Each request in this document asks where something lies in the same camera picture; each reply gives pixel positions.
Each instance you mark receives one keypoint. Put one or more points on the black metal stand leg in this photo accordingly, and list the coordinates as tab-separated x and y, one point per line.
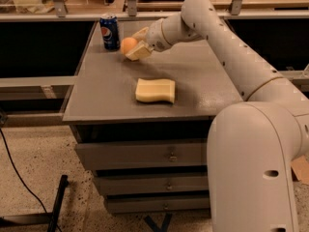
52	225

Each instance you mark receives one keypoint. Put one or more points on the middle grey drawer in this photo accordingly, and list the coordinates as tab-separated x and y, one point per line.
150	184

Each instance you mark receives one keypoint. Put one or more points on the yellow sponge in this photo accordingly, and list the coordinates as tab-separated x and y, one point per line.
157	90

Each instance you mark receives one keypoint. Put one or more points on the cardboard box with snacks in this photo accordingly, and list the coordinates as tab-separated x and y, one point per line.
300	168

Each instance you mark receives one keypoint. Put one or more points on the grey drawer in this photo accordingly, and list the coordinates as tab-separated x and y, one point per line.
150	184
157	204
142	154

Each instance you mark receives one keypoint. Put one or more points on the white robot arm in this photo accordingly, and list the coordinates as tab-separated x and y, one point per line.
251	144

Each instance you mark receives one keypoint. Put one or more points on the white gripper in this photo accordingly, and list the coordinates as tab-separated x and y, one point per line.
155	36

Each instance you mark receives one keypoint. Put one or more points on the top grey drawer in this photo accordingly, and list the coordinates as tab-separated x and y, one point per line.
142	154

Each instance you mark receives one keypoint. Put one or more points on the bottom grey drawer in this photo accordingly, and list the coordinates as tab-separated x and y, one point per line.
157	204

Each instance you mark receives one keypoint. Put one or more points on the grey drawer cabinet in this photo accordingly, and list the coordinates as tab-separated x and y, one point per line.
102	106

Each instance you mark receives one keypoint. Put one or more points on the blue pepsi can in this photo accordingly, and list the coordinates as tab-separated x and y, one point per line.
110	31

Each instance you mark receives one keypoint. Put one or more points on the orange fruit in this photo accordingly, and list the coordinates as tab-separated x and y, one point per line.
128	44

